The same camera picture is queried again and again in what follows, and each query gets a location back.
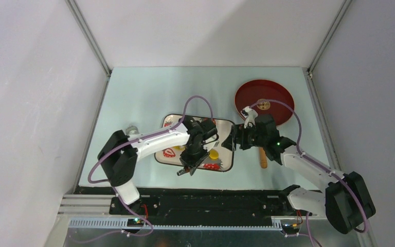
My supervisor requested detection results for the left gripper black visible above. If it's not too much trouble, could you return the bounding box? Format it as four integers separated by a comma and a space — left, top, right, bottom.
179, 143, 210, 175

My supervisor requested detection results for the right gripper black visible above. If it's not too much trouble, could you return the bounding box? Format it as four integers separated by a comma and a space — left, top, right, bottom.
221, 122, 266, 151

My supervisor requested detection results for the yellow dough piece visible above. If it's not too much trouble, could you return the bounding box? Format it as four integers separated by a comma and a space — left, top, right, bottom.
209, 149, 219, 160

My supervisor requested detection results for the metal scraper wooden handle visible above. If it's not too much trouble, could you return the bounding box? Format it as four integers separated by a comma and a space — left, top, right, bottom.
177, 143, 223, 177

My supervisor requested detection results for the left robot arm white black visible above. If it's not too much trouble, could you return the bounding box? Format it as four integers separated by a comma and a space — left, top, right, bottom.
98, 115, 219, 214

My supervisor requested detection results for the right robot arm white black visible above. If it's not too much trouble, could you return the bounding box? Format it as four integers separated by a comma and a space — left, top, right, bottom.
222, 115, 376, 234

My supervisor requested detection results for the strawberry pattern white tray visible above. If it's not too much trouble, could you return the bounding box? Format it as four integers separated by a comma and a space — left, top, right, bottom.
154, 118, 234, 172

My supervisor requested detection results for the round red plate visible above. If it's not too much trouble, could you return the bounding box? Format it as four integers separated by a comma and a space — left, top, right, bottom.
234, 79, 295, 126

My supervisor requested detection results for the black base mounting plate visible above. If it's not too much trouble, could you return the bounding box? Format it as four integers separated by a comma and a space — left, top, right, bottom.
109, 186, 312, 227

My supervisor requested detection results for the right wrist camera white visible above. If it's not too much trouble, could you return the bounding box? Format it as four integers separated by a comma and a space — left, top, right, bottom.
241, 106, 258, 128

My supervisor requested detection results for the aluminium frame rail front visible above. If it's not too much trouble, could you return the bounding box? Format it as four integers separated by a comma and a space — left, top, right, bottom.
58, 195, 369, 233

